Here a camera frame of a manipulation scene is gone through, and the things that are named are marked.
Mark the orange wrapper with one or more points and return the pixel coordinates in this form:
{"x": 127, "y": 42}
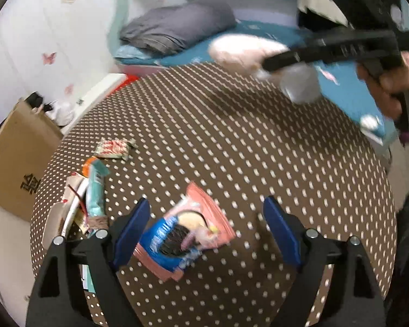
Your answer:
{"x": 87, "y": 168}

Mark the teal plaid pillow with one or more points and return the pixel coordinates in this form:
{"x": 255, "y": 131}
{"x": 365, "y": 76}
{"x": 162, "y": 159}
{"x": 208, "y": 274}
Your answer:
{"x": 129, "y": 52}

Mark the pink snack packet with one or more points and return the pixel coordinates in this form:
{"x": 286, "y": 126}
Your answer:
{"x": 218, "y": 218}

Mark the blue candy-print bedsheet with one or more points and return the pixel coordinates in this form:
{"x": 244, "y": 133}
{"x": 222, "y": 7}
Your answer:
{"x": 344, "y": 88}

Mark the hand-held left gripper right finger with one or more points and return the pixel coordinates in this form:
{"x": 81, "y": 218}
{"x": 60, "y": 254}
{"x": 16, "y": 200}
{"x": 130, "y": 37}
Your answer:
{"x": 283, "y": 231}

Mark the brown wrapper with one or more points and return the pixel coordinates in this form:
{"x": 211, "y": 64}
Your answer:
{"x": 97, "y": 223}

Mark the white wardrobe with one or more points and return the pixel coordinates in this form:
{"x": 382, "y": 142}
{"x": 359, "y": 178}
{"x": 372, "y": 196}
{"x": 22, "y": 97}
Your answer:
{"x": 37, "y": 24}

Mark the turquoise bunk bed frame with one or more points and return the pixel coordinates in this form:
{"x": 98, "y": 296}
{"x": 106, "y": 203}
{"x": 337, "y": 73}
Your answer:
{"x": 119, "y": 6}

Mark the person's right hand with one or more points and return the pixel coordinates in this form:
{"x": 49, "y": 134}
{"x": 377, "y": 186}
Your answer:
{"x": 392, "y": 92}

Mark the red bench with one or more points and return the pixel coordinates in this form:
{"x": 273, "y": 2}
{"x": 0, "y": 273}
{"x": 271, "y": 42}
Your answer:
{"x": 131, "y": 77}

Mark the faded red butterfly sticker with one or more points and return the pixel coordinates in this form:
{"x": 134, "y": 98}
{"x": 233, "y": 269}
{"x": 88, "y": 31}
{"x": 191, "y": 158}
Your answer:
{"x": 69, "y": 89}

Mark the red white striped wrapper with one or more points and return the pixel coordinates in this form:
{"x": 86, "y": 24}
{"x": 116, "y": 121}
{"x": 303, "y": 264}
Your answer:
{"x": 110, "y": 148}

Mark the teal wrapper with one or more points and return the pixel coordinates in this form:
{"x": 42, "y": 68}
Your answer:
{"x": 97, "y": 190}

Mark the white plastic bag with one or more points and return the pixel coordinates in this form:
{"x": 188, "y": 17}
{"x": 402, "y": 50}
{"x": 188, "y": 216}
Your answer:
{"x": 63, "y": 114}

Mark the large cardboard box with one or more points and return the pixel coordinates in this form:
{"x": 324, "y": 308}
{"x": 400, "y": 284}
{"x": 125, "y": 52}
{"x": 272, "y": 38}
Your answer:
{"x": 17, "y": 150}

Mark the blue cookie packet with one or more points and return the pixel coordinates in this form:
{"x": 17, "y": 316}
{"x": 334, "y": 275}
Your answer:
{"x": 156, "y": 235}

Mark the white plush toy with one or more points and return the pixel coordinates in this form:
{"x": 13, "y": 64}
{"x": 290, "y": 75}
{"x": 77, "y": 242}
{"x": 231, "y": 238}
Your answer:
{"x": 235, "y": 52}

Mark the pink butterfly sticker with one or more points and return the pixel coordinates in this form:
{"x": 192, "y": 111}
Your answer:
{"x": 49, "y": 58}

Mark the white board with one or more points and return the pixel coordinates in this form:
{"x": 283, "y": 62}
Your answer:
{"x": 95, "y": 92}

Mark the grey quilt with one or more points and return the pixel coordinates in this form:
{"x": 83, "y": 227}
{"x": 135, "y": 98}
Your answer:
{"x": 177, "y": 24}

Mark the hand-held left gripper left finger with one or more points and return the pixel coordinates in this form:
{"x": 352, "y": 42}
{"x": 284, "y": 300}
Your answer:
{"x": 131, "y": 235}

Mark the brown polka-dot tablecloth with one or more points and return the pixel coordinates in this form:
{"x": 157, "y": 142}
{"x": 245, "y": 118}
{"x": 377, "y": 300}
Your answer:
{"x": 225, "y": 136}

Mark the black clothes heap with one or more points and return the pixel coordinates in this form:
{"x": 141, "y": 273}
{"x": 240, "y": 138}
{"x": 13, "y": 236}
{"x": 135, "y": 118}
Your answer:
{"x": 34, "y": 99}

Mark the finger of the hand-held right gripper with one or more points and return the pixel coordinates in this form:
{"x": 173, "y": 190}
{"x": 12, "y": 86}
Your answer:
{"x": 327, "y": 49}

